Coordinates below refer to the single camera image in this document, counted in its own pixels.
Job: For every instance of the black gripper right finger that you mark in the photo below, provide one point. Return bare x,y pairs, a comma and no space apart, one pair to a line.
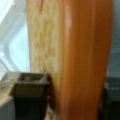
110,103

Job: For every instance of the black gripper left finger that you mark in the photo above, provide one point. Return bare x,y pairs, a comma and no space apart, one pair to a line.
30,95

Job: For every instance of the toast bread slice front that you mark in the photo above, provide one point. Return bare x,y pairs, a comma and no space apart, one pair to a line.
70,41

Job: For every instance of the white divided round tray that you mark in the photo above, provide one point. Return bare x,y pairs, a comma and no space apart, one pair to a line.
14,48

